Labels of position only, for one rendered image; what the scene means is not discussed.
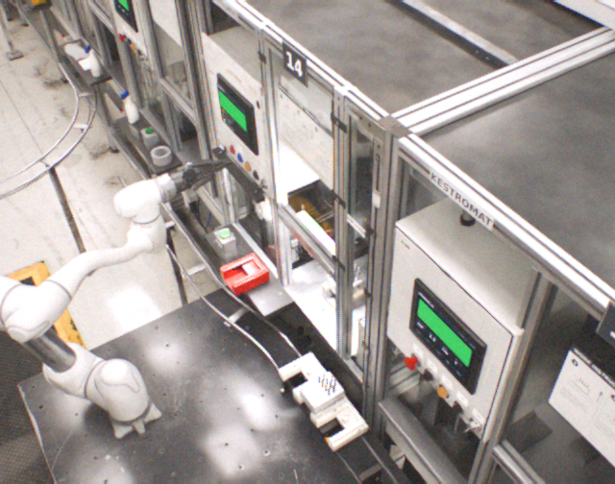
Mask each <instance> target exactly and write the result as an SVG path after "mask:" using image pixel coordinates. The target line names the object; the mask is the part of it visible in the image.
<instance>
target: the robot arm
mask: <svg viewBox="0 0 615 484"><path fill-rule="evenodd" d="M185 164H186V167H185V168H184V169H183V170H182V171H180V172H174V173H172V174H169V175H166V174H164V175H161V176H159V177H156V178H153V179H151V180H149V181H139V182H137V183H134V184H132V185H130V186H128V187H126V188H124V189H122V190H121V191H119V192H118V193H116V194H115V195H114V196H113V205H114V208H115V210H116V212H117V214H118V215H119V216H120V217H124V218H131V217H132V220H133V222H132V223H131V226H130V229H129V232H128V234H127V237H128V242H127V244H126V245H125V246H124V247H121V248H115V249H105V250H96V251H90V252H86V253H83V254H80V255H78V256H77V257H75V258H74V259H72V260H71V261H70V262H68V263H67V264H66V265H64V266H63V267H62V268H61V269H59V270H58V272H56V273H55V274H54V275H52V276H51V277H49V278H48V279H46V280H45V281H44V282H43V283H42V284H41V285H40V286H38V287H36V286H31V285H25V284H22V283H20V282H19V281H17V280H14V279H12V278H7V277H3V276H0V330H5V331H7V332H8V334H9V335H10V336H11V338H12V339H14V340H16V341H18V342H19V343H20V344H21V345H22V346H23V347H25V348H26V349H27V350H28V351H30V352H31V353H32V354H33V355H34V356H36V357H37V358H38V359H39V360H40V361H41V362H43V363H44V364H43V373H44V376H45V378H46V380H47V381H48V382H49V383H50V384H51V385H52V386H53V387H55V388H57V389H59V390H61V391H63V392H65V393H67V394H69V395H72V396H75V397H78V398H82V399H88V400H91V401H92V402H94V403H96V404H97V405H99V406H101V407H102V409H103V410H105V411H106V413H107V415H108V417H109V419H110V421H111V424H112V426H113V428H114V432H115V437H116V439H118V440H120V439H123V438H124V437H125V436H126V435H127V434H129V433H131V432H133V431H134V430H136V431H137V432H138V434H139V435H140V436H144V435H146V431H145V428H144V426H145V425H146V424H148V423H149V422H152V421H155V420H158V419H160V417H161V412H160V411H159V410H158V409H157V408H156V406H155V404H154V403H153V401H152V400H151V398H150V396H149V394H148V392H147V389H146V385H145V383H144V381H143V379H142V377H141V375H140V373H139V371H138V369H137V368H136V367H135V366H134V365H133V364H131V363H130V362H128V361H126V360H122V359H112V360H109V361H106V360H103V359H101V358H99V357H97V356H95V355H94V354H93V353H91V352H89V351H87V350H85V349H84V348H82V347H81V346H79V345H77V344H74V343H66V342H64V341H63V340H62V339H61V337H60V336H59V335H58V334H57V333H56V332H55V331H54V330H53V329H52V328H51V326H52V325H53V324H54V323H55V322H56V321H57V320H58V319H59V318H60V316H61V315H62V314H63V312H64V311H65V309H66V308H67V307H68V305H69V304H70V303H71V301H72V300H73V298H74V296H75V294H76V292H77V290H78V288H79V287H80V285H81V283H82V282H83V280H84V278H85V277H86V275H87V274H88V273H90V272H91V271H93V270H95V269H99V268H103V267H108V266H111V265H116V264H121V263H125V262H128V261H130V260H132V259H134V258H135V257H137V256H138V255H139V254H141V253H142V252H146V253H148V254H156V253H158V252H160V251H161V250H162V249H163V248H164V246H165V243H166V228H165V224H164V221H163V218H162V216H161V214H160V204H161V203H164V202H165V201H168V200H170V199H172V198H175V197H176V194H179V193H182V192H184V191H185V190H186V189H189V188H190V189H192V190H193V192H196V191H197V190H198V189H199V188H200V187H201V186H203V185H205V184H206V183H208V182H210V181H211V180H213V179H214V178H215V177H216V176H215V174H216V173H217V172H219V171H221V170H223V169H224V168H226V167H228V166H230V165H233V164H234V163H233V161H232V160H231V158H230V157H227V158H225V159H222V160H221V159H219V160H217V161H215V162H212V161H211V159H210V158H209V159H203V160H198V161H192V162H190V161H187V162H186V163H185ZM192 168H193V169H192Z"/></svg>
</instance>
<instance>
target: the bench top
mask: <svg viewBox="0 0 615 484"><path fill-rule="evenodd" d="M204 297H205V298H206V299H207V300H208V301H209V302H210V303H211V304H212V305H213V306H214V307H215V308H216V309H217V310H219V311H220V312H221V313H222V314H223V315H225V316H226V317H227V318H230V317H232V316H233V315H234V314H235V313H236V312H237V311H238V310H239V309H241V308H242V307H243V305H242V304H240V303H239V302H238V301H236V300H235V299H234V298H233V297H232V296H230V295H229V294H228V293H227V292H226V291H225V290H224V289H223V288H220V289H218V290H216V291H213V292H211V293H209V294H207V295H205V296H204ZM268 321H269V322H270V323H272V324H273V325H274V326H275V327H276V328H278V329H279V330H280V331H281V332H282V333H283V334H284V335H285V336H286V337H287V338H288V339H289V341H290V342H291V343H292V344H293V345H294V347H295V348H296V349H297V351H298V352H299V353H300V354H301V355H302V356H305V355H307V354H308V353H309V351H308V349H307V348H306V347H305V346H304V344H303V343H302V342H301V340H300V339H299V338H298V337H297V335H296V334H295V333H294V331H293V330H292V329H291V328H290V326H289V325H288V324H287V322H286V321H285V320H284V319H283V317H282V316H281V314H280V313H279V314H277V315H275V316H273V317H271V318H269V319H268ZM224 322H225V320H224V319H223V318H222V317H220V316H219V315H218V314H217V313H216V312H214V311H213V310H212V309H211V308H210V307H209V306H208V305H207V304H206V303H205V302H204V301H203V300H202V299H201V298H200V299H198V300H195V301H193V302H190V303H188V304H186V305H184V306H182V307H180V308H177V309H175V310H173V311H171V312H169V313H167V314H165V315H163V316H160V317H158V318H157V319H155V320H153V321H151V322H149V323H147V324H145V325H142V326H140V327H137V328H135V329H133V330H131V331H129V332H127V333H125V334H123V335H121V336H119V337H117V338H114V339H112V340H110V341H109V342H106V343H104V344H102V345H100V346H98V347H96V348H94V349H92V350H90V351H89V352H91V353H93V354H94V355H95V356H97V357H99V358H101V359H103V360H106V361H109V360H112V359H122V360H126V361H128V362H130V363H131V364H133V365H134V366H135V367H136V368H137V369H138V371H139V373H140V375H141V377H142V379H143V381H144V383H145V385H146V389H147V392H148V394H149V396H150V398H151V400H152V401H153V403H154V404H155V406H156V408H157V409H158V410H159V411H160V412H161V417H160V419H158V420H155V421H152V422H149V423H148V424H146V425H145V426H144V428H145V431H146V435H144V436H140V435H139V434H138V432H137V431H136V430H134V431H133V432H131V433H129V434H127V435H126V436H125V437H124V438H123V439H120V440H118V439H116V437H115V432H114V428H113V426H112V424H111V421H110V419H109V417H108V415H107V413H106V411H105V410H103V409H102V407H101V406H99V405H97V404H96V403H94V402H92V401H91V400H88V399H82V398H78V397H75V396H72V395H69V394H67V393H65V392H63V391H61V390H59V389H57V388H55V387H53V386H52V385H51V384H50V383H49V382H48V381H47V380H46V378H45V376H44V373H41V374H39V375H35V376H33V377H31V378H29V379H27V380H25V381H23V382H21V383H19V384H18V388H19V390H20V393H21V396H22V398H23V400H24V403H25V405H26V408H27V410H28V413H29V416H30V418H31V421H32V424H33V426H34V429H35V432H36V434H37V437H38V440H39V443H40V445H41V448H42V451H43V453H44V456H45V458H46V461H47V464H48V466H49V469H50V472H51V473H52V476H53V478H54V481H55V484H356V483H355V482H354V478H353V476H352V475H351V473H350V472H349V471H348V469H347V468H346V466H345V465H344V464H343V462H342V461H341V460H340V458H339V457H338V455H337V454H336V453H335V451H333V450H332V448H331V447H330V446H329V443H328V442H327V440H326V438H325V439H324V440H323V439H322V438H321V437H320V435H319V434H318V432H317V431H316V430H315V428H314V427H313V425H312V424H311V423H310V421H309V420H308V418H307V417H306V415H305V414H304V412H303V411H302V410H301V408H300V407H299V405H298V404H297V403H296V401H295V400H294V398H293V393H292V392H291V391H290V392H288V393H286V394H284V395H282V393H281V392H280V389H282V387H283V384H282V380H281V379H280V377H279V376H278V372H277V370H276V369H275V367H274V366H273V365H272V363H271V362H270V360H269V359H268V358H267V356H266V355H265V354H264V353H263V352H262V351H261V349H260V348H259V347H258V346H256V345H255V344H254V343H253V342H252V341H251V340H250V339H249V338H247V337H246V336H245V335H244V334H242V333H241V332H240V331H239V330H237V329H236V328H235V327H233V326H232V325H230V326H229V327H228V326H227V325H226V324H224ZM234 323H235V324H236V325H238V326H239V327H241V328H242V329H243V330H244V331H246V332H247V333H248V334H249V335H251V336H252V337H253V338H254V339H255V340H256V341H257V342H259V343H260V344H261V345H262V346H263V347H264V348H265V350H266V351H267V352H268V353H269V354H270V356H271V357H272V358H273V360H274V361H275V362H276V364H277V365H278V366H279V368H280V369H281V368H283V367H284V366H286V365H288V364H290V363H292V362H294V361H296V360H297V359H299V357H298V356H297V354H296V353H295V352H294V351H293V349H292V348H291V347H290V346H289V345H288V344H287V343H286V341H285V340H284V339H283V338H282V337H281V335H280V334H279V333H278V332H277V331H275V330H274V329H273V328H272V327H270V326H269V325H267V324H266V323H265V322H264V321H263V320H262V319H261V318H259V317H258V316H257V315H255V314H254V313H252V312H251V311H250V310H249V311H248V312H246V313H245V314H244V315H243V316H242V317H240V318H239V319H238V320H237V321H235V322H234ZM40 405H43V407H42V408H38V407H39V406H40ZM362 435H363V437H364V438H365V439H366V441H367V442H368V443H369V445H370V446H371V447H372V449H373V450H374V451H375V452H376V453H377V455H378V456H379V457H380V459H381V460H382V461H383V463H384V464H385V466H386V467H387V468H388V469H389V470H390V471H391V473H392V474H393V475H394V477H395V478H396V479H397V481H398V482H399V483H400V484H412V483H411V482H410V481H409V480H408V478H407V477H406V475H405V474H404V473H403V472H402V470H401V469H400V468H399V466H398V465H397V464H396V463H395V461H394V460H393V459H392V457H391V456H390V455H389V454H388V452H387V451H386V450H385V448H384V447H383V446H382V445H381V443H380V442H379V440H378V439H377V438H376V437H375V435H374V434H373V433H372V431H371V430H370V429H369V428H368V431H367V432H365V433H364V434H362ZM339 451H340V452H341V454H342V455H343V456H344V458H345V459H346V460H347V462H348V463H349V465H350V466H351V467H352V469H353V470H354V472H355V473H356V474H357V475H360V474H362V473H363V472H365V471H367V470H368V469H370V468H372V467H373V466H375V465H376V464H378V463H379V462H378V461H377V460H376V459H375V457H374V456H373V455H372V453H371V452H370V451H369V449H368V448H367V447H366V445H364V444H363V442H362V441H361V440H360V438H359V437H357V438H355V439H354V440H353V441H351V442H350V443H348V444H347V445H345V446H343V447H342V448H339Z"/></svg>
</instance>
